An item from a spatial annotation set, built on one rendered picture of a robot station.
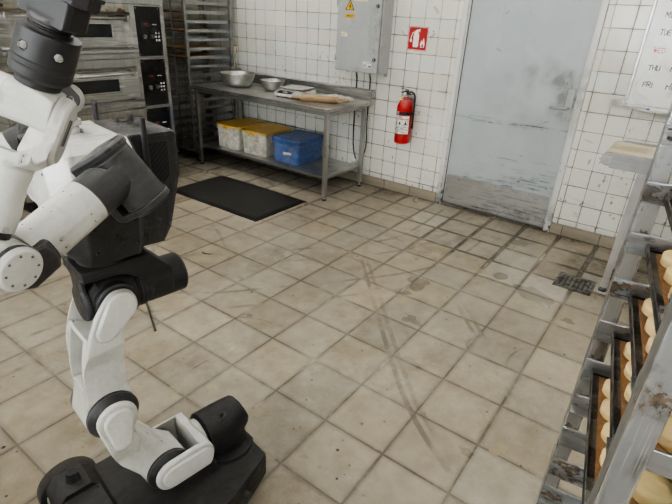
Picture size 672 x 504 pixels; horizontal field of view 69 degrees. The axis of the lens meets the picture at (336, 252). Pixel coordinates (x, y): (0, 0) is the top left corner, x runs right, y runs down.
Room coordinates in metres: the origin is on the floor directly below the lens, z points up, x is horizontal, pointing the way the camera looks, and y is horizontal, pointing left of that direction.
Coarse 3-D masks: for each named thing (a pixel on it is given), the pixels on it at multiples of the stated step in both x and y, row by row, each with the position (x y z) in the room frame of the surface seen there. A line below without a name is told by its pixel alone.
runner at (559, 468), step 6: (552, 462) 0.77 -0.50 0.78; (558, 462) 0.76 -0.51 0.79; (564, 462) 0.76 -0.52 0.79; (570, 462) 0.76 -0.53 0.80; (552, 468) 0.76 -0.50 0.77; (558, 468) 0.76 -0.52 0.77; (564, 468) 0.76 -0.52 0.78; (570, 468) 0.75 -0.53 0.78; (576, 468) 0.75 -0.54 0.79; (582, 468) 0.74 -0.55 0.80; (552, 474) 0.74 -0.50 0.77; (558, 474) 0.75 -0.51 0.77; (564, 474) 0.75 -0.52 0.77; (570, 474) 0.75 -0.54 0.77; (576, 474) 0.74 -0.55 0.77; (582, 474) 0.74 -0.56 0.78; (564, 480) 0.73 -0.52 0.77; (570, 480) 0.73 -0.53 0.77; (576, 480) 0.73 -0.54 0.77; (582, 480) 0.73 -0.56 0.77; (582, 486) 0.72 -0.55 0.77
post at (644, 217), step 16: (656, 160) 0.77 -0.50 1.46; (656, 176) 0.77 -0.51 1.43; (640, 208) 0.77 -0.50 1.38; (656, 208) 0.76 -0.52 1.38; (640, 224) 0.77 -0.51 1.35; (624, 256) 0.77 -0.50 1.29; (640, 256) 0.76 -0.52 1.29; (624, 272) 0.77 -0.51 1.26; (608, 288) 0.79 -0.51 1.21; (608, 304) 0.77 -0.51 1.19; (624, 304) 0.76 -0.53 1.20; (608, 320) 0.77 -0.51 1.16; (592, 336) 0.79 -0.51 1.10; (592, 352) 0.77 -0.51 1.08; (576, 384) 0.78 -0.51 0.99; (576, 416) 0.76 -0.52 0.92; (560, 432) 0.78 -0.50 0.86; (560, 448) 0.77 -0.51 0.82; (544, 480) 0.77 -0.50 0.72
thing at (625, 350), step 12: (624, 348) 0.70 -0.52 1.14; (624, 360) 0.68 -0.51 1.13; (624, 372) 0.64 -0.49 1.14; (624, 384) 0.62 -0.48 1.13; (624, 396) 0.59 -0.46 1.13; (624, 408) 0.56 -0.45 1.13; (648, 480) 0.42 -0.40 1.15; (660, 480) 0.42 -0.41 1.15; (636, 492) 0.41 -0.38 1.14; (648, 492) 0.40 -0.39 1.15; (660, 492) 0.40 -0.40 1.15
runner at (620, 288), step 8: (616, 280) 0.77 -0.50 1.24; (624, 280) 0.76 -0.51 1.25; (616, 288) 0.76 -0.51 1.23; (624, 288) 0.76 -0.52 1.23; (632, 288) 0.75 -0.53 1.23; (640, 288) 0.75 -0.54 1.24; (648, 288) 0.74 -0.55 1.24; (616, 296) 0.75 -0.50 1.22; (624, 296) 0.75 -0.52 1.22; (640, 296) 0.75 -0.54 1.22; (648, 296) 0.74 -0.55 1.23
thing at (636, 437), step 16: (656, 336) 0.39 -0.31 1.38; (656, 352) 0.37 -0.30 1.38; (656, 368) 0.37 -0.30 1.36; (640, 384) 0.38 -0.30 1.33; (656, 384) 0.36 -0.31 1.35; (640, 400) 0.37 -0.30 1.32; (656, 400) 0.36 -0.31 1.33; (624, 416) 0.38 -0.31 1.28; (640, 416) 0.36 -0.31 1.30; (656, 416) 0.36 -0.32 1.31; (624, 432) 0.37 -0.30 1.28; (640, 432) 0.36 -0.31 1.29; (656, 432) 0.36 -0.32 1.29; (624, 448) 0.36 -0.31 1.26; (640, 448) 0.36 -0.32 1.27; (608, 464) 0.37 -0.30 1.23; (624, 464) 0.36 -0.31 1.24; (640, 464) 0.36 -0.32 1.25; (608, 480) 0.37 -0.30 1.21; (624, 480) 0.36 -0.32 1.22; (592, 496) 0.38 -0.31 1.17; (608, 496) 0.36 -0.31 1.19; (624, 496) 0.36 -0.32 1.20
